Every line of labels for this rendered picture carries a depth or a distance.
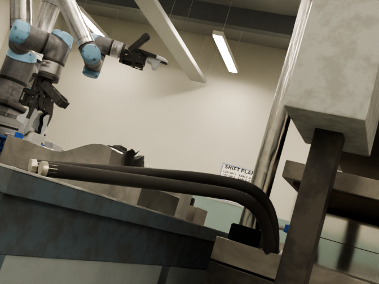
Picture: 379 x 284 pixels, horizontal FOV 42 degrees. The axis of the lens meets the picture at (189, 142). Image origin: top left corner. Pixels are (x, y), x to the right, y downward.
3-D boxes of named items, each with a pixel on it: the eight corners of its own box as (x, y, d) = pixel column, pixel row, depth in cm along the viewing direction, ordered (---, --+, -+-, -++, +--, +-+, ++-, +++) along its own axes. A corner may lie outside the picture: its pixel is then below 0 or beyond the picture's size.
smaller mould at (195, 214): (152, 210, 223) (157, 195, 224) (166, 214, 237) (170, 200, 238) (192, 222, 215) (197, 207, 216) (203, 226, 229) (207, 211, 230)
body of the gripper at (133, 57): (144, 71, 228) (118, 62, 226) (149, 53, 228) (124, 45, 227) (144, 69, 220) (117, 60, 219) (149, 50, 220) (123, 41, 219)
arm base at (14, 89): (-23, 93, 196) (-14, 70, 198) (1, 105, 210) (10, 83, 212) (7, 100, 191) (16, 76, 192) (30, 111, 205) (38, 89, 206)
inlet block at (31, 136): (-3, 140, 161) (3, 124, 162) (8, 143, 165) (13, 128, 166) (28, 148, 156) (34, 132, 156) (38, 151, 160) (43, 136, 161)
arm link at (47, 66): (68, 70, 166) (53, 60, 159) (64, 83, 165) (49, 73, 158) (51, 66, 169) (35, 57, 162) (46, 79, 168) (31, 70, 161)
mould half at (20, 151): (-3, 163, 151) (12, 121, 153) (49, 178, 175) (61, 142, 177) (136, 205, 131) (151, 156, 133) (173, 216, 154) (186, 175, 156)
